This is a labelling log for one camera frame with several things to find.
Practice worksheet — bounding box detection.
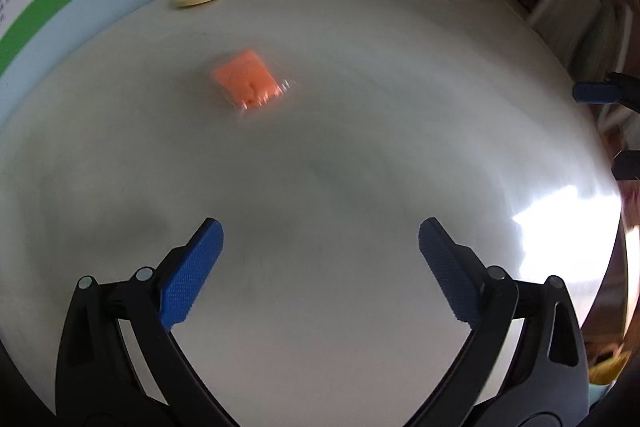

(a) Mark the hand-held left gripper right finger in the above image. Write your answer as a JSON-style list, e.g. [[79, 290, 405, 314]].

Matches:
[[417, 217, 590, 427]]

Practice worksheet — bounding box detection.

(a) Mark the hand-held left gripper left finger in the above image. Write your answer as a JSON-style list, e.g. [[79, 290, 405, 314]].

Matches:
[[55, 217, 236, 427]]

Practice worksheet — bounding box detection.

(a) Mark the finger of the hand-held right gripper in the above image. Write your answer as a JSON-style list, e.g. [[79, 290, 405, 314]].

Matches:
[[572, 72, 640, 104], [612, 150, 640, 182]]

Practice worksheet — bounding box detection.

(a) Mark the orange plastic packet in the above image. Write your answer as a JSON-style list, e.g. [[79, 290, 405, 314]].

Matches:
[[209, 48, 293, 114]]

